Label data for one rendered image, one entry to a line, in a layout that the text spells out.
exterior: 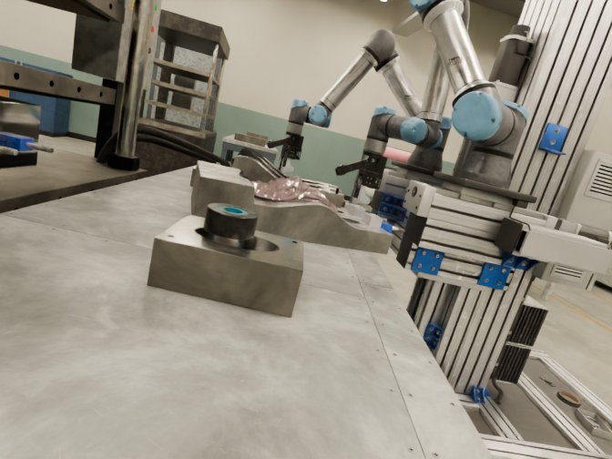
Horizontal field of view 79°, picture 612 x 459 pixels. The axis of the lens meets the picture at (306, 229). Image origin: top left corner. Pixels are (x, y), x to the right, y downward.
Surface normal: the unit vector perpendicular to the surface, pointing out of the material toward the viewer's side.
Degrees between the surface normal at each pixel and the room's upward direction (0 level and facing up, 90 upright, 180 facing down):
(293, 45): 90
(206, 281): 90
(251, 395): 0
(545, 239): 90
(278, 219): 90
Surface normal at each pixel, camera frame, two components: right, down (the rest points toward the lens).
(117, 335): 0.24, -0.94
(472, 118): -0.70, 0.11
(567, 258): 0.06, 0.25
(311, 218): 0.29, 0.29
